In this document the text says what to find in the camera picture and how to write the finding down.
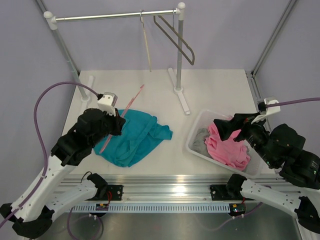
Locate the beige clothes hanger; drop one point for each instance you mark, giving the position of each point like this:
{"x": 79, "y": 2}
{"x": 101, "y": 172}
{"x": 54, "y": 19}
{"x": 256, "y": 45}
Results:
{"x": 145, "y": 40}

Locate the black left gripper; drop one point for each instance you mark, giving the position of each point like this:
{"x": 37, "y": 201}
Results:
{"x": 118, "y": 122}

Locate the white slotted cable duct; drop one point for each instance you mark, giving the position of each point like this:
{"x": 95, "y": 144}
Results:
{"x": 209, "y": 207}

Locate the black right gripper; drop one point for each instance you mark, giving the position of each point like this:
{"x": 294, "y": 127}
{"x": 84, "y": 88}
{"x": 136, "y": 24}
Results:
{"x": 239, "y": 120}

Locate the white clothes rack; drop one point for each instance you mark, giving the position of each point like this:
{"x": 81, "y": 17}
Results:
{"x": 175, "y": 76}

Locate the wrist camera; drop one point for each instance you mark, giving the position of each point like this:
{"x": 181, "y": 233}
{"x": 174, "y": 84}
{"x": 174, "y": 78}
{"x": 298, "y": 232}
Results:
{"x": 106, "y": 102}
{"x": 266, "y": 109}

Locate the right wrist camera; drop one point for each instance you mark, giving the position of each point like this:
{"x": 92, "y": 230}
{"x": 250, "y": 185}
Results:
{"x": 266, "y": 109}

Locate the grey garment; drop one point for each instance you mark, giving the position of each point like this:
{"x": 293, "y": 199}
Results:
{"x": 198, "y": 144}

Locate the pink clothes hanger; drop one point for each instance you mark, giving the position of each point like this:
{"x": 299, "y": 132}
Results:
{"x": 123, "y": 116}

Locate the pink garment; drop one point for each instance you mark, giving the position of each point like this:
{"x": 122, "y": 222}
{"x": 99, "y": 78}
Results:
{"x": 228, "y": 152}

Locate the aluminium front rail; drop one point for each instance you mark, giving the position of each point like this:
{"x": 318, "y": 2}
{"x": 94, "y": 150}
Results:
{"x": 173, "y": 188}

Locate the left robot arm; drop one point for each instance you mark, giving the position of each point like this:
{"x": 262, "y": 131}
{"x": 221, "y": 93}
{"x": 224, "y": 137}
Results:
{"x": 35, "y": 211}

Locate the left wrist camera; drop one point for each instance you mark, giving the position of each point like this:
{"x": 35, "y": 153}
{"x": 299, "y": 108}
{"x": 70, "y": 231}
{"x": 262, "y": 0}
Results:
{"x": 106, "y": 102}

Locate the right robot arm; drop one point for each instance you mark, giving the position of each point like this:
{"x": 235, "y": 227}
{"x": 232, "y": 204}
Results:
{"x": 282, "y": 150}

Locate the teal t shirt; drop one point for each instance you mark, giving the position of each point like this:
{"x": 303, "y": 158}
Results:
{"x": 141, "y": 134}

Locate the white plastic laundry basket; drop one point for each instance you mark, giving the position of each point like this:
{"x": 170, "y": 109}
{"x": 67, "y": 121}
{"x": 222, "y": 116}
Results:
{"x": 203, "y": 120}

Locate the grey clothes hanger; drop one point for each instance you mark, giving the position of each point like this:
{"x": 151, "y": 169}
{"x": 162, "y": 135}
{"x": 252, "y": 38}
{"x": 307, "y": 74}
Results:
{"x": 180, "y": 40}

